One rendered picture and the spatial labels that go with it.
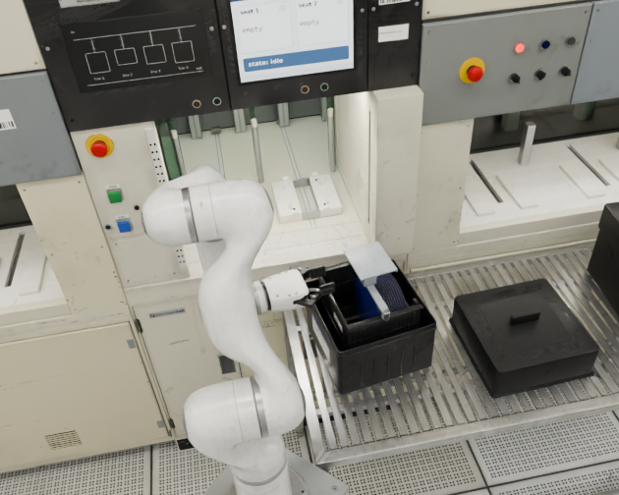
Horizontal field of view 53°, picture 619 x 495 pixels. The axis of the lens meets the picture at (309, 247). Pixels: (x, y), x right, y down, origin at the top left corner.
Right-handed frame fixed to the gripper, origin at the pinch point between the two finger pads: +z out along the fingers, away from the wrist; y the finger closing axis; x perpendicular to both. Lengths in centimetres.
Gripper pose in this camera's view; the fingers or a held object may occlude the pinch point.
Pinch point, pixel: (323, 280)
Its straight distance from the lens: 155.6
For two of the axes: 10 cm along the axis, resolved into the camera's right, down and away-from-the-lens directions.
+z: 9.5, -2.4, 2.2
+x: -0.6, -7.7, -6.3
